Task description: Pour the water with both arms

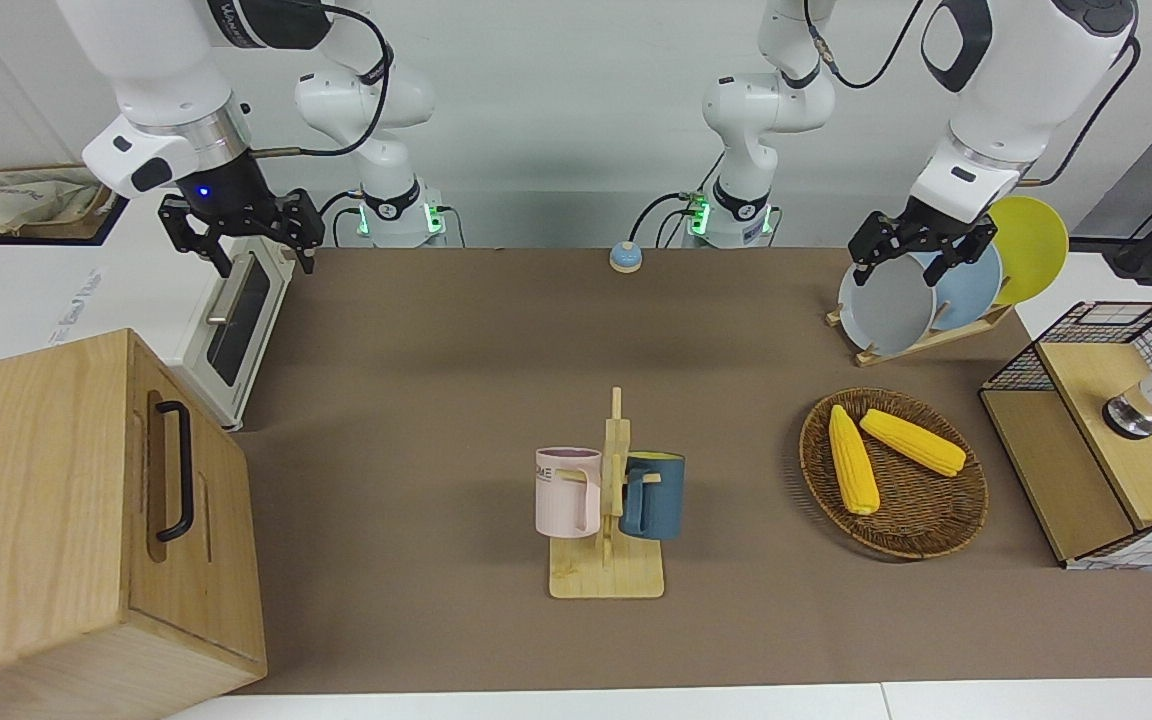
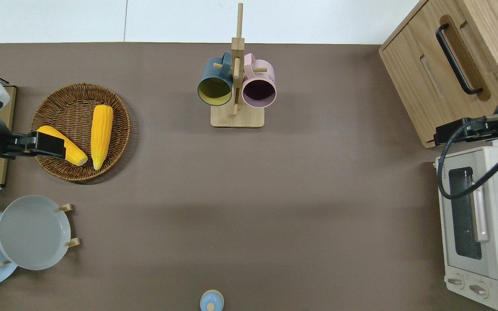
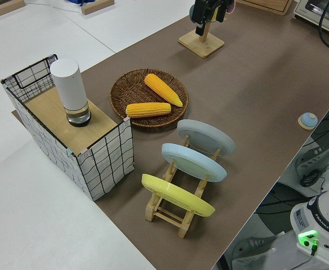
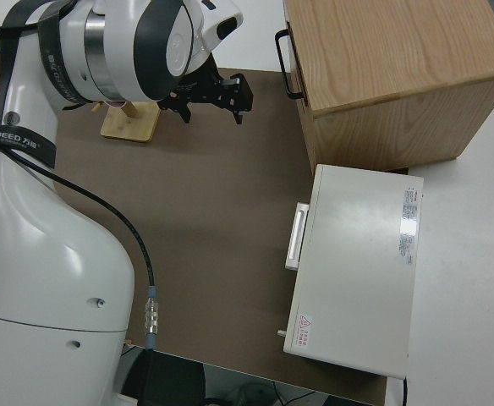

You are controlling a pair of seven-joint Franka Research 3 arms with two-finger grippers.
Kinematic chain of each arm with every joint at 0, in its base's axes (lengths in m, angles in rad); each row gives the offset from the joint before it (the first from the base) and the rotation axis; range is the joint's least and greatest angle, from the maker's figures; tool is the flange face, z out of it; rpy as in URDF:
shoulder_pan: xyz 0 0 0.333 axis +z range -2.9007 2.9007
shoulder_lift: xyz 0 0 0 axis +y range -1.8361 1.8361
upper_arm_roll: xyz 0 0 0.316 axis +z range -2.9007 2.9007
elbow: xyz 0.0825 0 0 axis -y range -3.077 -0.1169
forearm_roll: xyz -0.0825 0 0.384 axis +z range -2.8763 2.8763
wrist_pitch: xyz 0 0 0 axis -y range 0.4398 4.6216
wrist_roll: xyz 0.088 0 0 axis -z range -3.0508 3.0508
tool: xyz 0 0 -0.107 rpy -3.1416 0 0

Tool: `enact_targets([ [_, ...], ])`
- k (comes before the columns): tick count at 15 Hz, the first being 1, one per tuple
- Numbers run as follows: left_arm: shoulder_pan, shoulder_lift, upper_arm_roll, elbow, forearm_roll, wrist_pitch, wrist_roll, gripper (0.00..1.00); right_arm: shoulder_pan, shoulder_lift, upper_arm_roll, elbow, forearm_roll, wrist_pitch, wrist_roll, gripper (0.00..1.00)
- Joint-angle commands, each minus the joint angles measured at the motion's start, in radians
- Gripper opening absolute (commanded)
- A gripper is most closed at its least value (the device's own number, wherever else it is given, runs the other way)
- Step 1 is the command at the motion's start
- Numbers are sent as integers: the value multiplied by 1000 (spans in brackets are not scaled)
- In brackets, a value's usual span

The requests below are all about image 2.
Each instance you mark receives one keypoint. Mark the pink mug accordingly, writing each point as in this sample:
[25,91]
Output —
[268,71]

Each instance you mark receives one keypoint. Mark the small blue round bell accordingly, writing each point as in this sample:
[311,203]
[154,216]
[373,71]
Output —
[211,300]

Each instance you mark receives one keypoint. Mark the dark teal mug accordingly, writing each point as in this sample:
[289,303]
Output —
[208,71]

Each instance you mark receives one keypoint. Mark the silver oven knob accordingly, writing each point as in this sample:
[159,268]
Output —
[455,282]
[479,290]

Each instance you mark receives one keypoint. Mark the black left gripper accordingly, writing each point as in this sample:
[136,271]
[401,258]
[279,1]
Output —
[48,146]

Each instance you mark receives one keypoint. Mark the round wicker basket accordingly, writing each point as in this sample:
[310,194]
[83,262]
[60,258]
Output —
[71,103]

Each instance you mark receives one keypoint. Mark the wooden mug tree stand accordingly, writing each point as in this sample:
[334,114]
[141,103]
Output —
[237,116]

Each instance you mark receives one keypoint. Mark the brown table mat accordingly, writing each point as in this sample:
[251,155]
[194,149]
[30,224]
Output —
[275,194]

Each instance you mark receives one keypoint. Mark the wooden drawer cabinet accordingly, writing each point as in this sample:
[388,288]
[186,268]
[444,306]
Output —
[409,77]

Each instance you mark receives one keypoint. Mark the wooden plate rack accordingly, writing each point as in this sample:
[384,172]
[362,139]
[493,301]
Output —
[72,242]

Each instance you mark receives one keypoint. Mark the yellow corn cob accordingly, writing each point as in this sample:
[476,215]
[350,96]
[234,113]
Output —
[76,155]
[102,134]

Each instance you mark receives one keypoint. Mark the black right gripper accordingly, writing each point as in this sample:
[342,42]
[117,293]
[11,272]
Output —
[469,129]

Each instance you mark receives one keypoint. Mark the grey plate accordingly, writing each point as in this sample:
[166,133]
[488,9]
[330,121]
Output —
[33,233]

